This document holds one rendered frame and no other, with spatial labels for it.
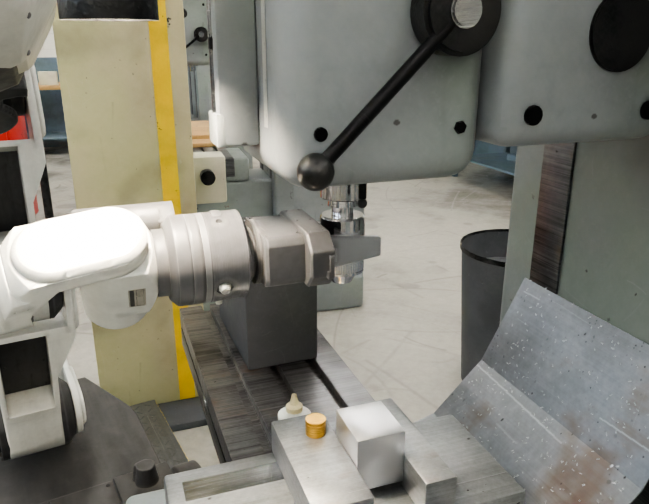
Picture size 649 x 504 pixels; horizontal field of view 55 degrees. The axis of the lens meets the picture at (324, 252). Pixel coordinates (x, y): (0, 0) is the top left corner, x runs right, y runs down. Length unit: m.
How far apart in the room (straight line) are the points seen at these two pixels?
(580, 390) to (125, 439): 1.03
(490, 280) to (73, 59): 1.70
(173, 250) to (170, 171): 1.78
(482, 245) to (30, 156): 2.13
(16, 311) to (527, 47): 0.48
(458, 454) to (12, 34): 0.70
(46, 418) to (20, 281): 0.86
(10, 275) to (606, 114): 0.54
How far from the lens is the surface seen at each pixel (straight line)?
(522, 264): 1.02
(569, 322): 0.93
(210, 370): 1.05
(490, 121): 0.59
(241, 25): 0.58
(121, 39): 2.31
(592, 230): 0.90
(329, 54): 0.52
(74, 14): 0.50
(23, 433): 1.42
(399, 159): 0.55
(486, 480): 0.72
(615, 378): 0.87
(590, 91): 0.63
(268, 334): 1.02
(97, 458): 1.52
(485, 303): 2.59
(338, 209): 0.64
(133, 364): 2.60
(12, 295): 0.57
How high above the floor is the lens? 1.43
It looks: 19 degrees down
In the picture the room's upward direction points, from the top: straight up
